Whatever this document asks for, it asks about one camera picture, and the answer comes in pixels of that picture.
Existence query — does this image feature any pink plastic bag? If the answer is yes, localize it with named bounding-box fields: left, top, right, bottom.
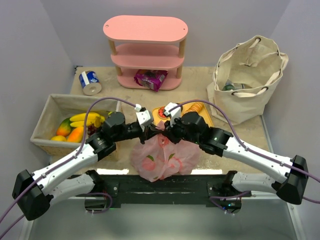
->
left=129, top=134, right=201, bottom=182

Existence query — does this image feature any dark red grapes bunch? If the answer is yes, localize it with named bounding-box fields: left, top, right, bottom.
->
left=87, top=124, right=97, bottom=136

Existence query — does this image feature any purple snack packet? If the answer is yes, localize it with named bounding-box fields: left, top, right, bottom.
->
left=134, top=69, right=168, bottom=92

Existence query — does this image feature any clear water bottle green label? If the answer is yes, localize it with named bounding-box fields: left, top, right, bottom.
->
left=222, top=79, right=246, bottom=91

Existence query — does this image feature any cream canvas tote bag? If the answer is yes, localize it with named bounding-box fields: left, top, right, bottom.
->
left=206, top=35, right=289, bottom=125

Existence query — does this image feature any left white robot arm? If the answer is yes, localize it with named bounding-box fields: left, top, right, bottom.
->
left=12, top=110, right=161, bottom=221

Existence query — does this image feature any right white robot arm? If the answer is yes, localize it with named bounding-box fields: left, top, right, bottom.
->
left=163, top=111, right=309, bottom=205

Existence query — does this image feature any yellow plastic tray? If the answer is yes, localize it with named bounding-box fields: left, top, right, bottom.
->
left=151, top=100, right=214, bottom=130

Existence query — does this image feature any pink sprinkled donut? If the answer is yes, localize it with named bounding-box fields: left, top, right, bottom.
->
left=157, top=106, right=167, bottom=120

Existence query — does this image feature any long baguette bread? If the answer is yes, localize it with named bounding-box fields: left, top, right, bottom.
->
left=186, top=102, right=204, bottom=113

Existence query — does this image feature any yellow banana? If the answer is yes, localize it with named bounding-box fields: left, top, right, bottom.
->
left=70, top=112, right=105, bottom=128

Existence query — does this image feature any orange mango fruit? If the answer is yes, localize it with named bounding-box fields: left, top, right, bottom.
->
left=55, top=118, right=84, bottom=143

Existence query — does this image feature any blue white tin can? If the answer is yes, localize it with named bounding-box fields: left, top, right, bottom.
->
left=78, top=70, right=102, bottom=96

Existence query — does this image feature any wicker basket with liner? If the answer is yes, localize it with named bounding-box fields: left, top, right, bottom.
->
left=29, top=93, right=123, bottom=162

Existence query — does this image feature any pink three-tier shelf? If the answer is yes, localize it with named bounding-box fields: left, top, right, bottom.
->
left=103, top=15, right=188, bottom=91

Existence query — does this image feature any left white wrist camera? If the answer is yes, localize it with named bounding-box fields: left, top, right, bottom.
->
left=134, top=104, right=154, bottom=132

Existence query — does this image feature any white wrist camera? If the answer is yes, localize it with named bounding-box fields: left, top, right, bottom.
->
left=134, top=104, right=154, bottom=132
left=163, top=102, right=182, bottom=127

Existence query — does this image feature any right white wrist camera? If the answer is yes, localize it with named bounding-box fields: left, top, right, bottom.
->
left=163, top=102, right=182, bottom=127

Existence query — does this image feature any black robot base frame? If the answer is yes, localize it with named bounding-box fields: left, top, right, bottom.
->
left=85, top=170, right=252, bottom=214

